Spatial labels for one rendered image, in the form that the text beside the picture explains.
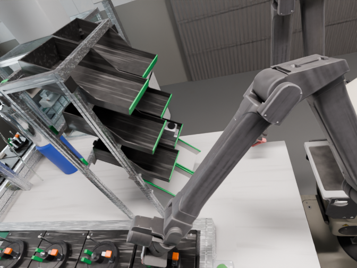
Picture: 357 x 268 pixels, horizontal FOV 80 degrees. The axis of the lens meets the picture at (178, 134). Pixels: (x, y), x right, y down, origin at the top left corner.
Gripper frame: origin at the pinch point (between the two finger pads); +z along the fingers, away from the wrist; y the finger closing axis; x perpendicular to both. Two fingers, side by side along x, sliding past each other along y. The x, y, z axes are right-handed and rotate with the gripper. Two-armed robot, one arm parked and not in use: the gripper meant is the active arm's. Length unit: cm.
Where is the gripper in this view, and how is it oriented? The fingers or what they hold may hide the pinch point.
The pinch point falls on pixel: (150, 252)
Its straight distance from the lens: 79.2
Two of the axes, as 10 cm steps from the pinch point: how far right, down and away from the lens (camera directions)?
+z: -3.3, 6.1, 7.2
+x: 9.4, 2.7, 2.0
